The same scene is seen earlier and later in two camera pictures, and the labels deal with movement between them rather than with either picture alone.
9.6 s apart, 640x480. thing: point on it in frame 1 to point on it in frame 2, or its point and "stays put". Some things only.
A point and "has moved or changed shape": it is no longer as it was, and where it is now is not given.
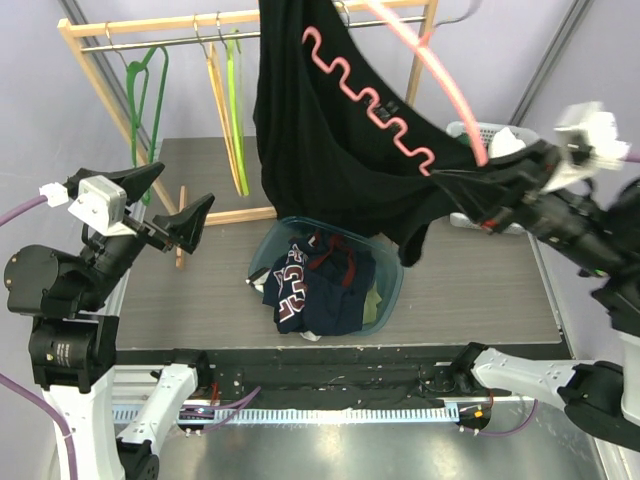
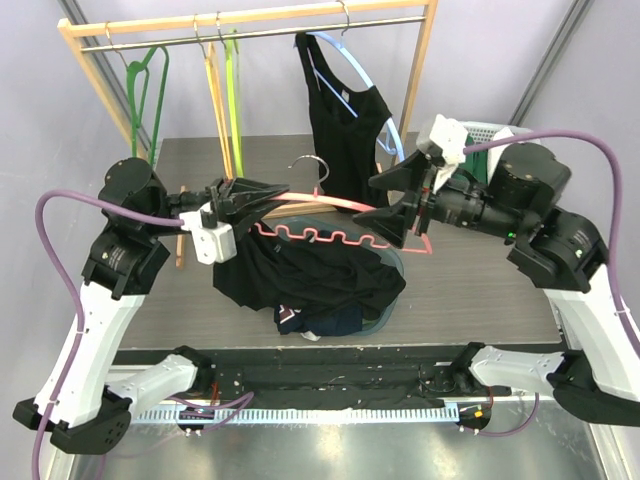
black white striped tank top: x=285 y=289 to x=309 y=335
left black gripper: x=185 y=224 to x=245 y=190
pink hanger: x=415 y=32 to x=316 y=196
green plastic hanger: x=137 y=85 stays put
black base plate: x=376 y=377 stays put
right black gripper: x=500 y=203 to x=420 y=201
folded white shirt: x=503 y=142 stays put
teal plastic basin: x=272 y=246 stays put
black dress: x=344 y=143 to x=273 y=269
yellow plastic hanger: x=213 y=63 has moved or changed shape
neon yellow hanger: x=235 y=112 stays put
